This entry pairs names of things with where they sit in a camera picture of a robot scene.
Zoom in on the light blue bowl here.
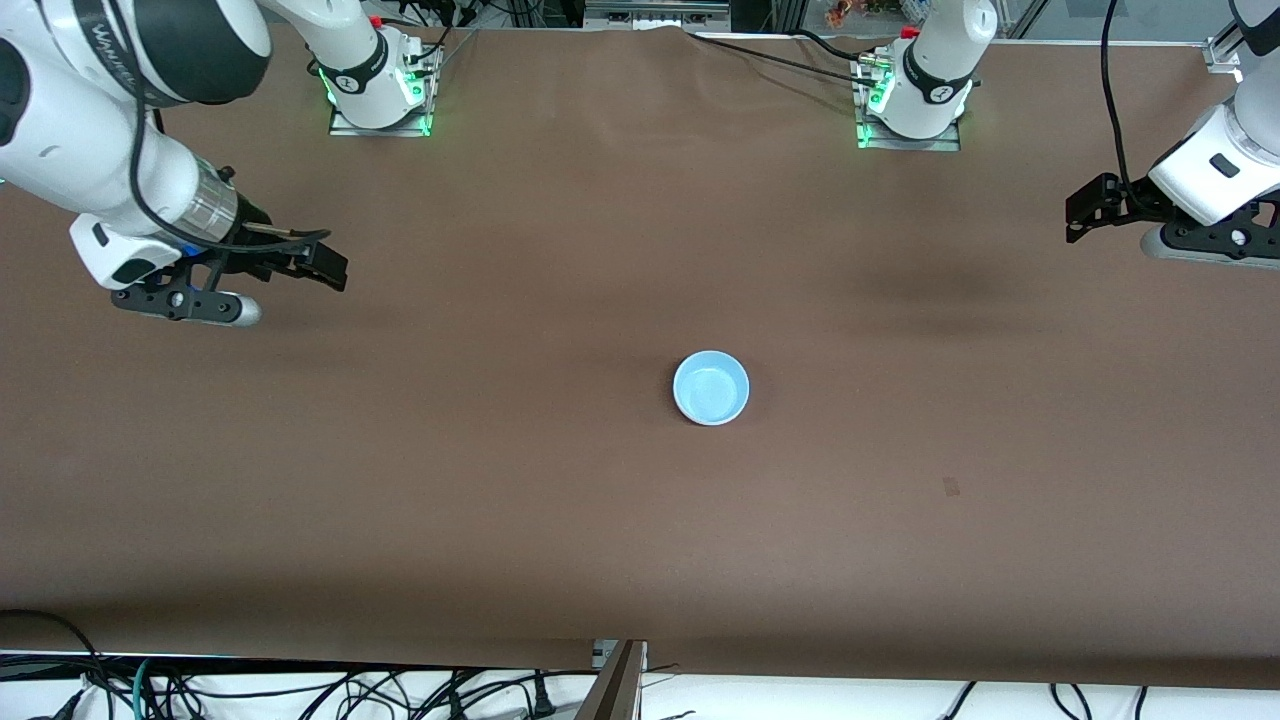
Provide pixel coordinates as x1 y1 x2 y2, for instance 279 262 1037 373
673 350 750 424

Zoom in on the brown paper table cover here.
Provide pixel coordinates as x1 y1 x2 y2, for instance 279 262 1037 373
0 18 1280 691

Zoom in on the grey metal box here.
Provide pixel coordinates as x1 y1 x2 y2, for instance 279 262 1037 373
583 0 733 33

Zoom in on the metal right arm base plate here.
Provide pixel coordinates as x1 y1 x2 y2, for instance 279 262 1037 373
328 45 441 138

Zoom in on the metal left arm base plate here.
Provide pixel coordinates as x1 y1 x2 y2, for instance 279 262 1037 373
852 55 963 153

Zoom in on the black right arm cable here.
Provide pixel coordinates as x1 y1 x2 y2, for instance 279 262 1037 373
128 55 333 251

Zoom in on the short black base cable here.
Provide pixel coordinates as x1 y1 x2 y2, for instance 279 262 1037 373
795 28 876 63

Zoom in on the long black base cable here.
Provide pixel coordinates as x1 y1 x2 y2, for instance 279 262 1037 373
688 30 881 91

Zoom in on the thick black floor cable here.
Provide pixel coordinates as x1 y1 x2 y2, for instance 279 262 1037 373
0 608 111 720

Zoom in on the aluminium frame post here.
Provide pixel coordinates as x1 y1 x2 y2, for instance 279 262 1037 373
575 640 649 720

